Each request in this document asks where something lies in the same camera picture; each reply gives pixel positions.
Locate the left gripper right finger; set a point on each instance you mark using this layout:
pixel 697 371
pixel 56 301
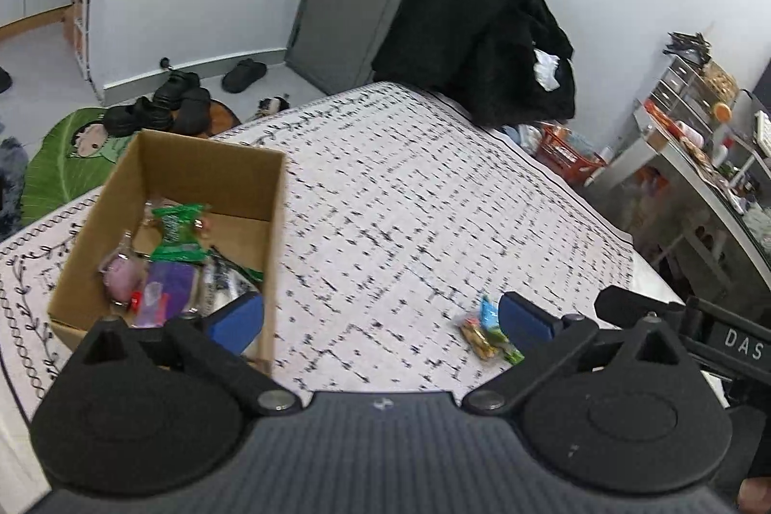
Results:
pixel 552 346

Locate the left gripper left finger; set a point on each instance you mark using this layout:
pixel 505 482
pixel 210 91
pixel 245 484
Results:
pixel 201 347

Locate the green red date snack packet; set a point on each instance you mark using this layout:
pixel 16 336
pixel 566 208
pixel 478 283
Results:
pixel 510 353

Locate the blue green plum snack packet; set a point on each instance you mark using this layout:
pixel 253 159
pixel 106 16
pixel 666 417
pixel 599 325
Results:
pixel 489 318

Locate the person right hand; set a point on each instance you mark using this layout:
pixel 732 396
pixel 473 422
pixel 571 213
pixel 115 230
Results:
pixel 754 496

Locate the silver black snack packet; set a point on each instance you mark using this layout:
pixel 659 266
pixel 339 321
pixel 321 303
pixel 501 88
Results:
pixel 222 281

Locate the clear peanut candy bar packet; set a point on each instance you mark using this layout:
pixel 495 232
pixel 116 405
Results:
pixel 472 331

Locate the purple snack packet in box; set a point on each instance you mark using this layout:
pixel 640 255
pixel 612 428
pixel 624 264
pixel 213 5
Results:
pixel 167 290

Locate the green candy packet in box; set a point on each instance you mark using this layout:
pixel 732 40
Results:
pixel 180 228

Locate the pink snack packet in box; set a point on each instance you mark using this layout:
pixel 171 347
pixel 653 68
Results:
pixel 122 272

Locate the white desk with clutter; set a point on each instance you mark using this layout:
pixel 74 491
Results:
pixel 694 196

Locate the brown cardboard box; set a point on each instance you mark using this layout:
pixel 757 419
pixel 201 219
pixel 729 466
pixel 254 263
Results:
pixel 242 189

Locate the white black patterned bed cover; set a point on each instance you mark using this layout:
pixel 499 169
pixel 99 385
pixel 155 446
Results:
pixel 398 215

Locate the orange plastic basket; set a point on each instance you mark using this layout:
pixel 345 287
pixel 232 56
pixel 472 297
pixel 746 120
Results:
pixel 573 165

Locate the green cartoon floor mat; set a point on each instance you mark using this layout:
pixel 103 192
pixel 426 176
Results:
pixel 76 156

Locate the black shoes pile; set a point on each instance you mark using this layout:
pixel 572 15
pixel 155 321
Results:
pixel 181 105

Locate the black slipper by door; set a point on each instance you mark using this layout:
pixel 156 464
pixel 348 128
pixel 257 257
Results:
pixel 243 75

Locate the black clothes pile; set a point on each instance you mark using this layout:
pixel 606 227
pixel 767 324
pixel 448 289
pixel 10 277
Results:
pixel 507 62

